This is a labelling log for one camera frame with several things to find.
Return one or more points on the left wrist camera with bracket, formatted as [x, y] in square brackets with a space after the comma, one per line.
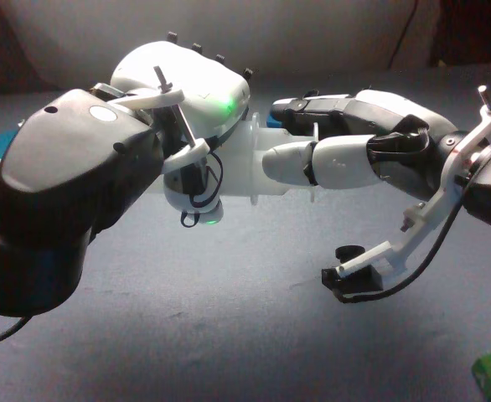
[161, 97]

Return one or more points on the large beige soft furniture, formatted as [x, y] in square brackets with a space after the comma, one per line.
[270, 33]

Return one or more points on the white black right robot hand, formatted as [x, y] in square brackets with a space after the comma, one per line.
[396, 113]

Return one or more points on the blue round disc block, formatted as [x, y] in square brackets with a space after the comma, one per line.
[0, 144]

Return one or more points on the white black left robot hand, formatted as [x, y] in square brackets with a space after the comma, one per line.
[203, 79]

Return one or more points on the grey table cloth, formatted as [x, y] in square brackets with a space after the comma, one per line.
[228, 314]

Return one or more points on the blue square four-hole block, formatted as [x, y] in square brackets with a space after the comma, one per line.
[274, 121]

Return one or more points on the large clear plastic syringe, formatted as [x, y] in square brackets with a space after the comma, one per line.
[245, 176]

